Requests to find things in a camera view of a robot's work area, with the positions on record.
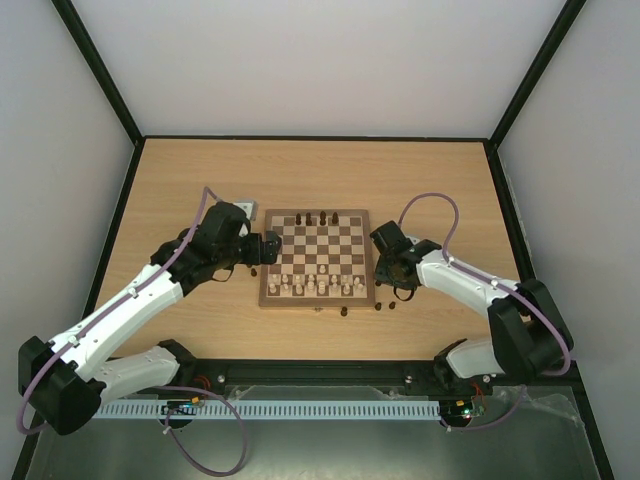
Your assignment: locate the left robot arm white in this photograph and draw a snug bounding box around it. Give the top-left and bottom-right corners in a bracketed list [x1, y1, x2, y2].
[18, 201, 282, 435]

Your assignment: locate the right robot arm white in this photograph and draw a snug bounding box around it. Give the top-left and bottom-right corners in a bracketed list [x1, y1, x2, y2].
[370, 221, 574, 392]

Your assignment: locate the wooden chess board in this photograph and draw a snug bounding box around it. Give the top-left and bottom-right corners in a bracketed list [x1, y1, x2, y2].
[259, 209, 376, 314]

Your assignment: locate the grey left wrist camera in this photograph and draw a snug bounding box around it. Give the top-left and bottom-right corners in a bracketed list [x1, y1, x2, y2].
[234, 200, 259, 222]

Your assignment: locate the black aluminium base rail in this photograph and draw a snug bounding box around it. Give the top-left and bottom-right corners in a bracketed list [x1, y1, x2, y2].
[189, 358, 581, 396]

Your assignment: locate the light blue cable duct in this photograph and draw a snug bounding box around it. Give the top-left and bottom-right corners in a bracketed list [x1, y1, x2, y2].
[94, 399, 441, 421]

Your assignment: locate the black frame post left rear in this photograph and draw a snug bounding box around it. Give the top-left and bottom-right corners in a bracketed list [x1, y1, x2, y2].
[49, 0, 144, 146]

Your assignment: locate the black frame post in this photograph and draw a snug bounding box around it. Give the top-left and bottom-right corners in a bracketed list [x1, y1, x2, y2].
[487, 0, 589, 146]
[49, 0, 144, 146]

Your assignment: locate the black frame post right rear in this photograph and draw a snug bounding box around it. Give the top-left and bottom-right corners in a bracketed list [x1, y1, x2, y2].
[487, 0, 589, 146]

